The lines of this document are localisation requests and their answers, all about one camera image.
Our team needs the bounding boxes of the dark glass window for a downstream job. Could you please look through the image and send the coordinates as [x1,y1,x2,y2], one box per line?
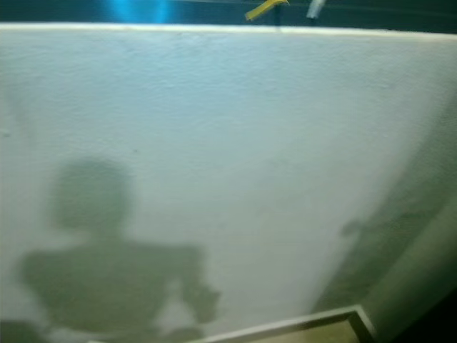
[0,0,457,34]

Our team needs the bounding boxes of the white skirting strip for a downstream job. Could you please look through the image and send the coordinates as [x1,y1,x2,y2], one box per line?
[189,304,378,343]

